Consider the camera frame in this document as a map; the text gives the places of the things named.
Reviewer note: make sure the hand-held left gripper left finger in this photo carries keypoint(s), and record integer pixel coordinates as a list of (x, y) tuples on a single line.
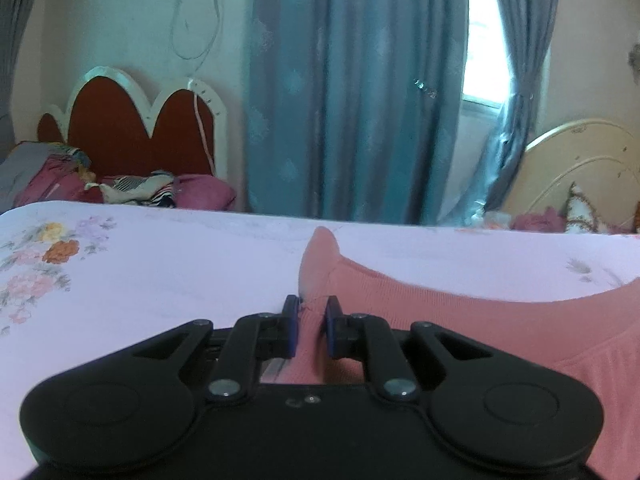
[(290, 332)]

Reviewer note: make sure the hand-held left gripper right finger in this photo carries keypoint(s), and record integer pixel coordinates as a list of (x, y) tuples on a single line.
[(330, 332)]

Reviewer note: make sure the pink long-sleeved sweater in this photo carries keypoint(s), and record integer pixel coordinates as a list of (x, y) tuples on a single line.
[(450, 325)]

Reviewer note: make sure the magenta clothes pile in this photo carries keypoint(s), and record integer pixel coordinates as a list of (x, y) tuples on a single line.
[(50, 185)]

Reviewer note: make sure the floral bed sheet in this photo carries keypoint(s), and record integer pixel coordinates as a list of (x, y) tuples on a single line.
[(150, 270)]

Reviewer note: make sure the magenta pillow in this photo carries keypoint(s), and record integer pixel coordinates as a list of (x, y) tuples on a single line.
[(205, 192)]

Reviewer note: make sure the striped cloth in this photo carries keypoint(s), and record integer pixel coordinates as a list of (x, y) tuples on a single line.
[(135, 190)]

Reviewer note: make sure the magenta cloth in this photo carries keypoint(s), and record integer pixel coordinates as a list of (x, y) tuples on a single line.
[(540, 221)]

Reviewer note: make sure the wide blue curtain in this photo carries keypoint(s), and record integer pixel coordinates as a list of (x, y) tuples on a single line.
[(350, 85)]

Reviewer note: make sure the red heart-shaped headboard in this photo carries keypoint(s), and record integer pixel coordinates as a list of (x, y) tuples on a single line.
[(125, 130)]

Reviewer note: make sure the crystal curtain tieback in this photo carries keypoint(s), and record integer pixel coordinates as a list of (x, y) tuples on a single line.
[(425, 88)]

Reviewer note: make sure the colourful patterned cloth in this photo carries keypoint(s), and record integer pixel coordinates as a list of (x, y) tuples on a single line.
[(72, 157)]

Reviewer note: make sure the patterned cushion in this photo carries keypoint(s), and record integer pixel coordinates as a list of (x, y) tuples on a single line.
[(585, 210)]

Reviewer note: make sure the cream curved headboard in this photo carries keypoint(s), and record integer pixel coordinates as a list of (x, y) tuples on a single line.
[(575, 160)]

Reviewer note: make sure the bright window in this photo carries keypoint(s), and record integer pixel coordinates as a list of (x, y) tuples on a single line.
[(482, 60)]

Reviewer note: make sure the tied-back blue curtain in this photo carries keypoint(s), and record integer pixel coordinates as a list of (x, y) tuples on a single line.
[(530, 35)]

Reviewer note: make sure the grey curtain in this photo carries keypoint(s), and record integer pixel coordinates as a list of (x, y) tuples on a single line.
[(15, 35)]

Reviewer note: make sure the wall ornament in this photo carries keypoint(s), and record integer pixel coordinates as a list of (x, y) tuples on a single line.
[(635, 62)]

